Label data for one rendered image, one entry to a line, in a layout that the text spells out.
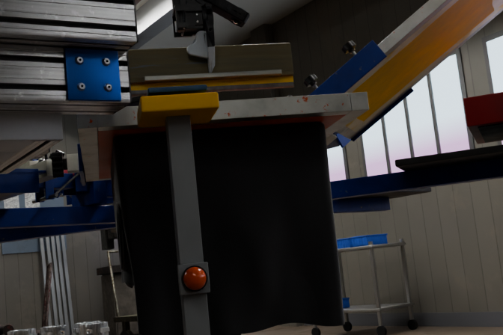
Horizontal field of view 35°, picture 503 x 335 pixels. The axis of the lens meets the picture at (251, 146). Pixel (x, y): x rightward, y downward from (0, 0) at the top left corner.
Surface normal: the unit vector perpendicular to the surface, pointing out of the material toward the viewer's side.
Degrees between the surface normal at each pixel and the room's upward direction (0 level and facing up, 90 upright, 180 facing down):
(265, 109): 90
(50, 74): 90
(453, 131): 90
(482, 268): 90
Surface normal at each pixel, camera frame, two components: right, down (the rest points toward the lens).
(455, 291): -0.85, 0.00
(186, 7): 0.18, -0.17
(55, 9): 0.51, -0.18
